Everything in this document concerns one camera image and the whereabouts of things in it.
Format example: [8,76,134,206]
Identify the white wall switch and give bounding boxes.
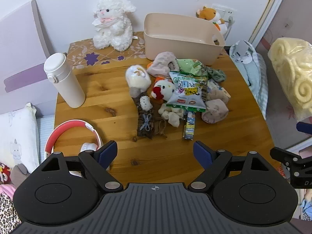
[211,4,226,14]

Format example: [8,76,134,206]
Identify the cream rolled blanket in plastic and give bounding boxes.
[268,37,312,122]

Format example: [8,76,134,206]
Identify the brown mat with purple flowers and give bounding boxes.
[66,31,156,70]

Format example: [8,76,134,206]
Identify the light blue clothes pile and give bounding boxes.
[229,40,269,120]

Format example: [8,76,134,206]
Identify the red and white headphones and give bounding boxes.
[44,119,104,177]

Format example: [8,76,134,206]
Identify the leopard print cloth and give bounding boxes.
[0,192,23,234]

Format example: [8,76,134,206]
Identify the blue and yellow stick packet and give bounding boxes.
[182,110,197,141]

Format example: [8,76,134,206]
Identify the grey plush toy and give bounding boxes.
[10,164,31,188]

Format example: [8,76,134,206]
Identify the patterned small packet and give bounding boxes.
[207,79,231,98]

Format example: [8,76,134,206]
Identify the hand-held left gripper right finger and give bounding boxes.
[188,141,271,193]

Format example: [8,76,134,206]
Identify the wooden desk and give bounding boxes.
[55,31,275,191]

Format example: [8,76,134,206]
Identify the grey-green plush toy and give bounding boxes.
[206,67,227,82]

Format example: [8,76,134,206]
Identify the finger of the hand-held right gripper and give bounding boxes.
[270,146,312,176]
[296,121,312,135]

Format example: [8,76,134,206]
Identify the beige plastic storage bin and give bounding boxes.
[143,13,226,66]

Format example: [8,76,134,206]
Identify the white door frame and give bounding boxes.
[248,0,291,51]

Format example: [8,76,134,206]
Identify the round white plush toy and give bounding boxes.
[125,65,152,97]

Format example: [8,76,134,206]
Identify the white lamb plush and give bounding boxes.
[92,0,137,52]

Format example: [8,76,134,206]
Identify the white fuzzy ball toy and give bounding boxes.
[139,96,153,113]

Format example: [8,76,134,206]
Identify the white printed pillow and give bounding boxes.
[0,103,40,168]

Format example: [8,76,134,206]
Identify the pale pink fuzzy sock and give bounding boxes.
[207,88,231,103]
[201,99,230,124]

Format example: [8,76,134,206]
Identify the light blue striped bedsheet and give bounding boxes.
[36,114,57,162]

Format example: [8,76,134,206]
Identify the brown pouch with blue bow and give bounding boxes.
[136,108,156,139]

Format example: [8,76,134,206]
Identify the beige fuzzy slipper sock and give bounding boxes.
[146,52,179,77]

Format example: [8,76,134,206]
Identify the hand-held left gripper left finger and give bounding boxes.
[38,141,123,193]

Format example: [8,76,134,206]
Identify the pink cloth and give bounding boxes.
[0,184,17,198]

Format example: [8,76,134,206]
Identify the white wall socket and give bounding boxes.
[222,6,237,23]

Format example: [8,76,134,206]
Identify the white snack packet green trim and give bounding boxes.
[166,71,208,113]

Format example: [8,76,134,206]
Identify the white thermos bottle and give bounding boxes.
[43,53,86,108]

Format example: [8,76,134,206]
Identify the orange hamster plush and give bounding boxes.
[196,5,228,35]

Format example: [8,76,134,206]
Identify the red plush toy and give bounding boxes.
[0,162,12,183]

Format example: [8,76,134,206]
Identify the white cat plush red bow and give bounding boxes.
[151,77,176,102]

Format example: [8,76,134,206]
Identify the white plug with cable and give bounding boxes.
[225,16,236,42]

